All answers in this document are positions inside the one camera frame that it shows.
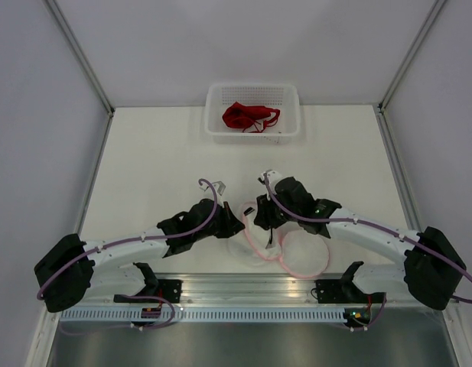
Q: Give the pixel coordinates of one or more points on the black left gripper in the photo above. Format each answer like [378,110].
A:
[232,225]

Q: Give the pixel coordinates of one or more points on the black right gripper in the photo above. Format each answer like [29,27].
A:
[264,215]

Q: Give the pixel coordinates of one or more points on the white padded bra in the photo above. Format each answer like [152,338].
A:
[261,241]

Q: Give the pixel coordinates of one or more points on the white mesh laundry bag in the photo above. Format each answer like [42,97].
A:
[301,255]

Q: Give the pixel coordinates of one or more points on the red bra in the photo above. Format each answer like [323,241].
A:
[253,119]

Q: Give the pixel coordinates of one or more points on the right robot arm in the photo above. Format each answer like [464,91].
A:
[422,265]

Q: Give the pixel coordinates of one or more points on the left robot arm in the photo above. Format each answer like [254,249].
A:
[75,270]

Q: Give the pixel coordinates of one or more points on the white perforated plastic basket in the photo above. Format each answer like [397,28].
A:
[273,95]

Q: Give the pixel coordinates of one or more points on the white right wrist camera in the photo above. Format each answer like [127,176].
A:
[270,178]

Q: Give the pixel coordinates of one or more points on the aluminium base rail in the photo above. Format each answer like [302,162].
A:
[243,290]

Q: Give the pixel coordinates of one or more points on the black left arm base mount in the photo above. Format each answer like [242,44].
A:
[168,290]

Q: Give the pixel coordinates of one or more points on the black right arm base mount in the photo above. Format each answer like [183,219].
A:
[334,291]

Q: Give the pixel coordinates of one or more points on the white slotted cable duct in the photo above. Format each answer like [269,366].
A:
[206,314]

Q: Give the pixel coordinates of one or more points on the right aluminium frame post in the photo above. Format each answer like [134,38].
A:
[429,22]

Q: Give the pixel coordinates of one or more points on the aluminium frame post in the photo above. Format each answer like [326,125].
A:
[68,35]
[429,22]

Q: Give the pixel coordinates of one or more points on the left aluminium frame post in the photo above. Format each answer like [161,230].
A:
[68,35]

